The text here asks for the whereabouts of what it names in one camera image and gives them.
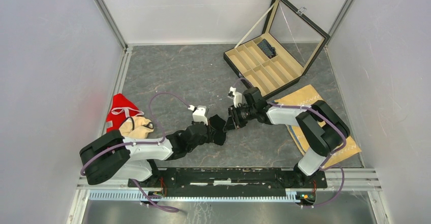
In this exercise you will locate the black compartment box glass lid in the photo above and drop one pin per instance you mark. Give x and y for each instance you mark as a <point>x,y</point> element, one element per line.
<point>278,50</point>

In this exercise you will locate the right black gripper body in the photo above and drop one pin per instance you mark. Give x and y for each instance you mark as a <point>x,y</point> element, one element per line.
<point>241,115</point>

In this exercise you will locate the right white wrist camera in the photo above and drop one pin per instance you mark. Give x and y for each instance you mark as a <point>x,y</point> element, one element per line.
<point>235,96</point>

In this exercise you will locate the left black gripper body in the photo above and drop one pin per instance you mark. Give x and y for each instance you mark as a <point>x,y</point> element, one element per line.
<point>204,139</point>

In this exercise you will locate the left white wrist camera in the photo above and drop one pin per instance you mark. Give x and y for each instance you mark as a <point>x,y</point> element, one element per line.
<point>199,114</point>

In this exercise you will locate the blue striped boxer shorts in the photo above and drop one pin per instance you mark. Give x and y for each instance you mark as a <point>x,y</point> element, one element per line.
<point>266,48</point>

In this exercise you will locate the white cable tray strip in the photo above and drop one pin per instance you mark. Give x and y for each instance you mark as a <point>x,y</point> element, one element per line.
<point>136,195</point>

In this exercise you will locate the black underwear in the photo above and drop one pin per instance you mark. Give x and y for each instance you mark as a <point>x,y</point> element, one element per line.
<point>216,132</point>

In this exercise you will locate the red underwear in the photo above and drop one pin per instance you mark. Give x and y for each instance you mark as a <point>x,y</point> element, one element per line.
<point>120,110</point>

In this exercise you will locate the beige underwear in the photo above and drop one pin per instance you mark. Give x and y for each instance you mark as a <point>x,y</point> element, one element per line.
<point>137,127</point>

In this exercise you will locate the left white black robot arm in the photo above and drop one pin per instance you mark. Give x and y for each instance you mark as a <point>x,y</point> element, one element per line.
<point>113,156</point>

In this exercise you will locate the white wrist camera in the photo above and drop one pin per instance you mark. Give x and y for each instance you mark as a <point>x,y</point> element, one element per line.
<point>235,96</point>
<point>199,114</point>

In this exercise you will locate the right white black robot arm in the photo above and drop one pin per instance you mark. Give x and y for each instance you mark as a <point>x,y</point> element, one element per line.
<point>322,127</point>

